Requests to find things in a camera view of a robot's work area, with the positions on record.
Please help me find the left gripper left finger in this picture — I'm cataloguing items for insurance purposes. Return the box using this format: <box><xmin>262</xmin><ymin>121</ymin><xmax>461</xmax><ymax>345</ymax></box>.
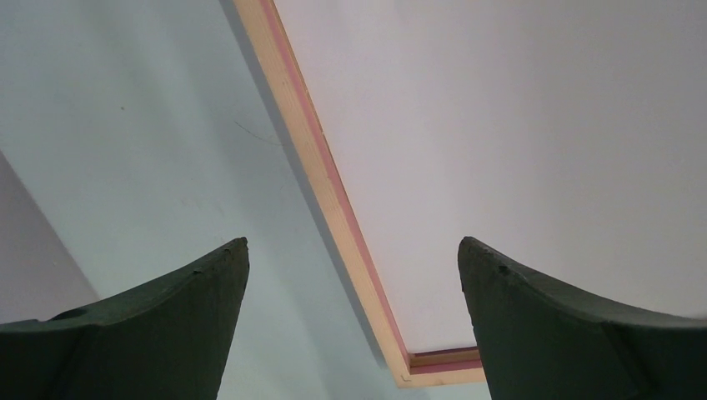
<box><xmin>1</xmin><ymin>237</ymin><xmax>249</xmax><ymax>399</ymax></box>

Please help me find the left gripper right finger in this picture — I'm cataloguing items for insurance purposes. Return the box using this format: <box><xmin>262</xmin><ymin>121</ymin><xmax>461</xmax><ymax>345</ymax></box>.
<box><xmin>458</xmin><ymin>237</ymin><xmax>706</xmax><ymax>399</ymax></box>

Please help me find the orange wooden picture frame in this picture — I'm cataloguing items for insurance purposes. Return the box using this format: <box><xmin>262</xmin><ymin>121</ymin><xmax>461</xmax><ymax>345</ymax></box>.
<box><xmin>234</xmin><ymin>1</ymin><xmax>486</xmax><ymax>388</ymax></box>

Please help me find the blue landscape photo print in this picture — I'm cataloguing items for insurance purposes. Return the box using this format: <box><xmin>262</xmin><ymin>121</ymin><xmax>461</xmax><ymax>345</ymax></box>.
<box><xmin>276</xmin><ymin>1</ymin><xmax>706</xmax><ymax>352</ymax></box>

